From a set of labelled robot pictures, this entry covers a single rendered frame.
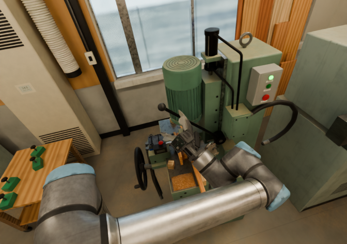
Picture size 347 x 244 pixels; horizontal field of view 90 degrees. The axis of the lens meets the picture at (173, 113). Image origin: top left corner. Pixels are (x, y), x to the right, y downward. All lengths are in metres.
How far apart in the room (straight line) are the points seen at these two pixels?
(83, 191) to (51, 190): 0.07
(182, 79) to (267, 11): 1.80
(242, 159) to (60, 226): 0.55
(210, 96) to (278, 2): 1.75
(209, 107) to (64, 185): 0.66
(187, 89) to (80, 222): 0.57
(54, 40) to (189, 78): 1.46
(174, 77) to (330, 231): 1.89
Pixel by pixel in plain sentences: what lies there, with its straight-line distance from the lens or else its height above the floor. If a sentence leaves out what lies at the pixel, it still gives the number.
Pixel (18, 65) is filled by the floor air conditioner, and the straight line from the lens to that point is 2.03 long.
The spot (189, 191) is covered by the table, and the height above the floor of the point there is 0.88.
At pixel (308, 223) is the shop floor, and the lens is 2.15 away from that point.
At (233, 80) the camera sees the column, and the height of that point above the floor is 1.43.
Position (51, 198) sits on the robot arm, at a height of 1.48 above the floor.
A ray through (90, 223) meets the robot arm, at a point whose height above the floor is 1.47.
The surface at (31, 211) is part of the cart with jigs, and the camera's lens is 2.37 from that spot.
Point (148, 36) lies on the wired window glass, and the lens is 2.13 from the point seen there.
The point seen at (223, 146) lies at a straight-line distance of 0.97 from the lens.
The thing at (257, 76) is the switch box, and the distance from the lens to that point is 0.78.
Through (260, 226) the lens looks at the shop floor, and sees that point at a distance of 1.99.
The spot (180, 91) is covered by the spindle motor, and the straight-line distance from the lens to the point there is 0.77.
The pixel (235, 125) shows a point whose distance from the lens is 0.85.
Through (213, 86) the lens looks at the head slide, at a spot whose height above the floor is 1.40.
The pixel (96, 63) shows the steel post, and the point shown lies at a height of 1.15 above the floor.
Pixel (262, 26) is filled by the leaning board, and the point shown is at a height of 1.20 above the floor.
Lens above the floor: 1.83
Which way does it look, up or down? 40 degrees down
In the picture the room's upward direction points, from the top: 8 degrees counter-clockwise
